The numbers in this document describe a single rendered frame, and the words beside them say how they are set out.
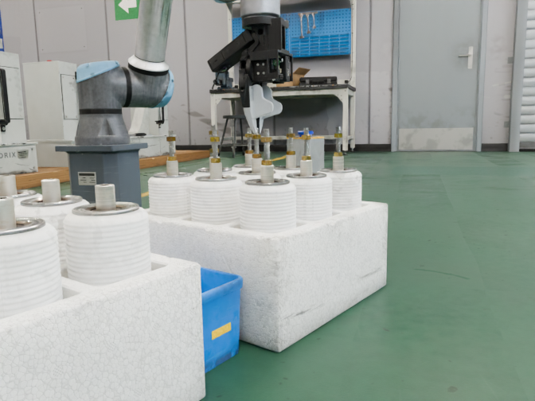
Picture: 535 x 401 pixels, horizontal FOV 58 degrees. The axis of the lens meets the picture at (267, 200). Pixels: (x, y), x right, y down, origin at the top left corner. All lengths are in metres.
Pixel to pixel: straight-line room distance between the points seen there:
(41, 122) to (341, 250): 3.10
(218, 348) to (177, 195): 0.32
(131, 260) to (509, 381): 0.52
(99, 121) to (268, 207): 0.76
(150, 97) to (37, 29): 6.77
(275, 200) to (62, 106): 2.99
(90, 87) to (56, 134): 2.27
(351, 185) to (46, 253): 0.62
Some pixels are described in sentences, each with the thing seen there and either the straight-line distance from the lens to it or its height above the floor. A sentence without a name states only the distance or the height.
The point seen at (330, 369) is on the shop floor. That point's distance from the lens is 0.74.
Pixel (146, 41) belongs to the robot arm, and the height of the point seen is 0.58.
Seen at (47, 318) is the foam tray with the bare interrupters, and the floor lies 0.18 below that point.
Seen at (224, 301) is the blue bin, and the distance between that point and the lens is 0.72.
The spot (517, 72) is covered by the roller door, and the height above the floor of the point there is 0.86.
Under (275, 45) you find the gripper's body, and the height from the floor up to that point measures 0.49.
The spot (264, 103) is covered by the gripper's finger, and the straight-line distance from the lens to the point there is 0.93.
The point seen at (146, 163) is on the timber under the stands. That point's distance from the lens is 4.24.
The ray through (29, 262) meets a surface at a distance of 0.51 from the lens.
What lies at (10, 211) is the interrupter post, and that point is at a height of 0.27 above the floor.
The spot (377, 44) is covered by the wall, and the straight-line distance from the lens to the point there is 6.14.
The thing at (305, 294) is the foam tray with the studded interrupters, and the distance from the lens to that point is 0.80.
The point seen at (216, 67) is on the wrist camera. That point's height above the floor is 0.46.
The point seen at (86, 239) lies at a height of 0.23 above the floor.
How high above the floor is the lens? 0.35
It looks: 9 degrees down
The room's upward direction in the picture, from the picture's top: 1 degrees counter-clockwise
